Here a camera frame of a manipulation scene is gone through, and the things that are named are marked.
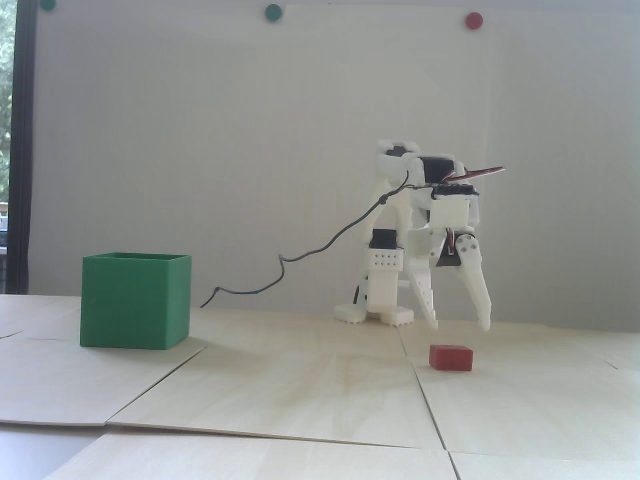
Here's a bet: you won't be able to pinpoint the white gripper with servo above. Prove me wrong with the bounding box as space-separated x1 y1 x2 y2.
407 224 494 332

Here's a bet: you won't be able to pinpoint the dark window frame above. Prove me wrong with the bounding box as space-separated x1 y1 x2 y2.
5 0 39 295

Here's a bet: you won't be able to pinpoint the white camera box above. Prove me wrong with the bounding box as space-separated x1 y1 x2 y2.
430 196 475 232

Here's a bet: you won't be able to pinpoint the green box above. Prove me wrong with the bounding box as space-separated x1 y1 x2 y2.
79 252 193 351

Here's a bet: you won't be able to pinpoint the red and white servo wires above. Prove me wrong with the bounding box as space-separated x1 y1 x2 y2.
440 166 507 189

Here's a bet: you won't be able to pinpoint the black cable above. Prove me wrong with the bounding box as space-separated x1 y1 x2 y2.
200 169 437 309

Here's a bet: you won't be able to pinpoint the red block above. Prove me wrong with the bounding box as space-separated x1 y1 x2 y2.
428 343 474 372

